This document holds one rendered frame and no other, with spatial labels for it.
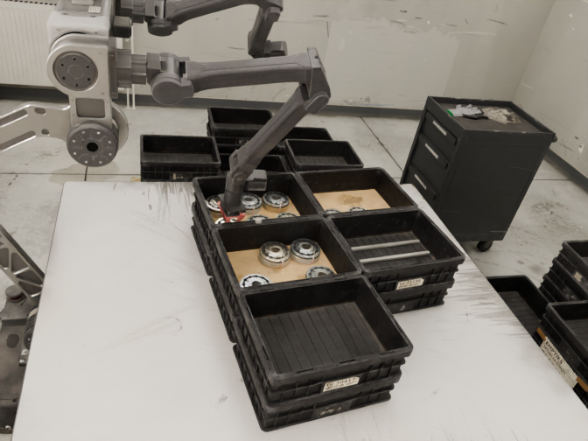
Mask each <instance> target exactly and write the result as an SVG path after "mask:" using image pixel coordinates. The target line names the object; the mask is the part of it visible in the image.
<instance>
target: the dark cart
mask: <svg viewBox="0 0 588 441"><path fill-rule="evenodd" d="M459 104H461V105H463V108H464V107H467V106H468V104H471V105H472V106H471V107H470V109H471V108H474V107H477V108H478V110H482V109H484V108H490V107H491V108H493V107H497V108H498V109H506V110H507V112H508V113H512V112H515V113H516V114H517V115H518V119H519V120H520V121H521V122H520V123H511V122H508V123H507V124H503V123H501V122H496V121H494V120H492V119H486V118H484V117H479V119H473V118H469V117H465V116H452V115H450V114H449V113H448V112H447V109H455V108H456V106H457V105H459ZM555 135H556V133H555V132H554V131H552V130H551V129H549V128H548V127H546V126H545V125H544V124H542V123H541V122H539V121H538V120H536V119H535V118H534V117H533V116H532V115H530V114H529V113H527V112H526V111H525V110H523V109H522V108H520V107H519V106H517V105H516V104H515V103H513V102H512V101H497V100H483V99H470V98H456V97H443V96H429V95H428V97H427V100H426V103H425V105H424V108H423V113H422V116H421V119H420V122H419V124H418V127H417V130H416V134H415V137H414V140H413V143H412V145H411V148H410V151H409V155H408V159H407V162H406V165H405V167H404V170H403V173H402V177H401V180H400V183H399V184H413V185H414V187H415V188H416V189H417V190H418V191H419V192H420V194H421V195H422V196H423V198H424V199H425V200H426V202H427V203H428V204H429V205H430V207H431V208H432V210H433V211H434V212H435V213H436V215H437V216H438V218H439V219H440V220H441V221H442V222H443V223H444V225H445V226H446V227H447V228H448V230H449V231H450V232H451V234H452V235H453V236H454V238H455V239H456V240H457V242H478V244H477V249H478V250H479V251H480V252H485V251H487V250H489V249H490V248H491V247H492V244H493V241H502V240H503V239H504V237H505V235H506V233H507V231H508V229H509V227H510V225H511V223H512V221H513V219H514V217H515V215H516V213H517V211H518V209H519V207H520V205H521V203H522V201H523V199H524V197H525V195H526V193H527V191H528V189H529V187H530V185H531V183H532V181H533V179H534V177H535V175H536V173H537V171H538V169H539V167H540V165H541V163H542V161H543V159H544V157H545V155H546V153H547V151H548V149H549V147H550V145H551V143H552V141H553V139H554V137H555Z"/></svg>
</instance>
